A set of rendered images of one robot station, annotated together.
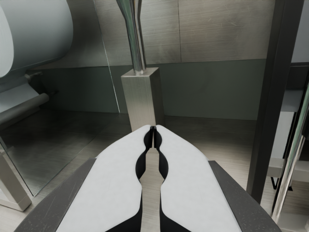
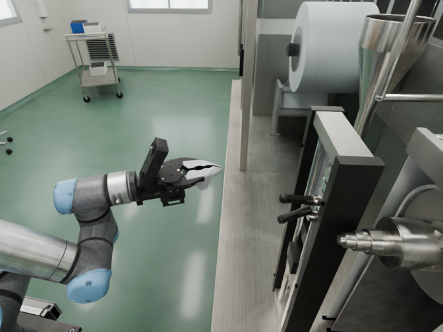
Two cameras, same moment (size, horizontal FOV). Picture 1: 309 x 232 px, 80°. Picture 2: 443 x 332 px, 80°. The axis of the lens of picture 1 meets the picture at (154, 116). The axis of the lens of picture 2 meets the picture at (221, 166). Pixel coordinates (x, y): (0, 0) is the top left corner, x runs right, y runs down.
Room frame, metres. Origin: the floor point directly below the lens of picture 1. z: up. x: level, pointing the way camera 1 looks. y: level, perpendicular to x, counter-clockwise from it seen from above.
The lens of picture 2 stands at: (-0.04, -0.48, 1.61)
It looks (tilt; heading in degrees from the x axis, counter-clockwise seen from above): 36 degrees down; 71
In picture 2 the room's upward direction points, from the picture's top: straight up
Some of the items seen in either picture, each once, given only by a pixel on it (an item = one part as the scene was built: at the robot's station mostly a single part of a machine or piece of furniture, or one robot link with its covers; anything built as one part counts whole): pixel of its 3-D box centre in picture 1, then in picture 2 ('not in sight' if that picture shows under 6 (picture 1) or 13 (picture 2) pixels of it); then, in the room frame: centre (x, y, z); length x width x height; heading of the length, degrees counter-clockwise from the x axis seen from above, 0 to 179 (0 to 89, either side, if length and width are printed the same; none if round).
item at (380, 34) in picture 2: not in sight; (394, 32); (0.55, 0.02, 1.50); 0.14 x 0.14 x 0.06
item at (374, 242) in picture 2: not in sight; (362, 241); (0.20, -0.34, 1.34); 0.06 x 0.03 x 0.03; 157
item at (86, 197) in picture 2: not in sight; (86, 194); (-0.19, 0.03, 1.21); 0.11 x 0.08 x 0.09; 176
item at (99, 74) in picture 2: not in sight; (95, 60); (-0.51, 4.21, 0.51); 0.91 x 0.58 x 1.02; 91
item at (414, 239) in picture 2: not in sight; (411, 243); (0.25, -0.36, 1.34); 0.06 x 0.06 x 0.06; 67
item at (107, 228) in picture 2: not in sight; (97, 229); (-0.19, 0.01, 1.11); 0.11 x 0.08 x 0.11; 86
